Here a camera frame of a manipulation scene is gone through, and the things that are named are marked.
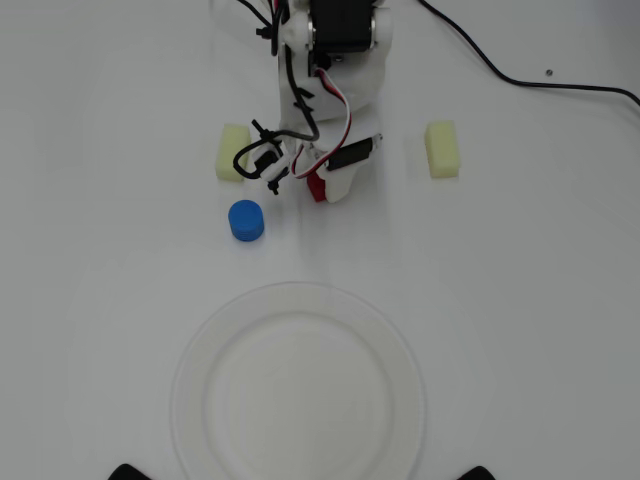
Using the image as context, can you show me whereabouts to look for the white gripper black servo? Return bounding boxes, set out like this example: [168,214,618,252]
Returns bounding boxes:
[285,132,385,205]

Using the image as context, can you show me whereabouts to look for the red block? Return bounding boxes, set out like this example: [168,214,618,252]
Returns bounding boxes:
[305,168,329,204]

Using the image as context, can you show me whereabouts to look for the pale yellow foam sponge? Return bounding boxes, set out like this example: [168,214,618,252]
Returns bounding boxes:
[215,123,252,184]
[424,119,460,180]

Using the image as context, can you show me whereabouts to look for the blue ribbed cylinder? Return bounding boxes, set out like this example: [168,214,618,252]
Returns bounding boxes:
[227,199,266,244]

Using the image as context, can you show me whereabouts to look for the white round plate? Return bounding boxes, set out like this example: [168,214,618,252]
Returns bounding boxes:
[168,280,427,480]

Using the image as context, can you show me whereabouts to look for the black camera cable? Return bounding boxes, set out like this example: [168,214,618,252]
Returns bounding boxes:
[233,44,322,180]

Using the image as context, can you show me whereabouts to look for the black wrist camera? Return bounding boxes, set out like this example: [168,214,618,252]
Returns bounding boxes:
[247,142,291,184]

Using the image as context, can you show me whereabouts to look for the red white black servo wire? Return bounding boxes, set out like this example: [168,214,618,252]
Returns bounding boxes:
[292,67,354,180]

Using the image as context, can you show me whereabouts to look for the black power cable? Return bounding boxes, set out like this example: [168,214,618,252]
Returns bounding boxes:
[417,0,640,107]

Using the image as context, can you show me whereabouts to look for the black camera stand foot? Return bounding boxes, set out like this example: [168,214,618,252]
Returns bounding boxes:
[107,463,151,480]
[457,464,504,480]

